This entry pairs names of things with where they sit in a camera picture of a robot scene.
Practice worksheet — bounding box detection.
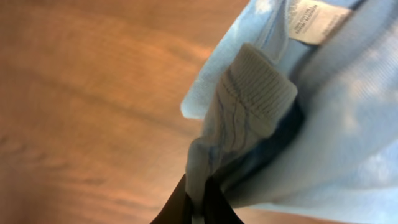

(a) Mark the light blue t-shirt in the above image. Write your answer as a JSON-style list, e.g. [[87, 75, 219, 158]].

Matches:
[[181, 0, 397, 223]]

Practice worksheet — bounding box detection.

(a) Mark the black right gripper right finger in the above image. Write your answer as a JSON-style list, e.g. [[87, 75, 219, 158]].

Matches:
[[203, 177, 244, 224]]

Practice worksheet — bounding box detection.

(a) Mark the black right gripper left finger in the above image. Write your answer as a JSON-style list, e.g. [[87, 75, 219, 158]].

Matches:
[[150, 175, 192, 224]]

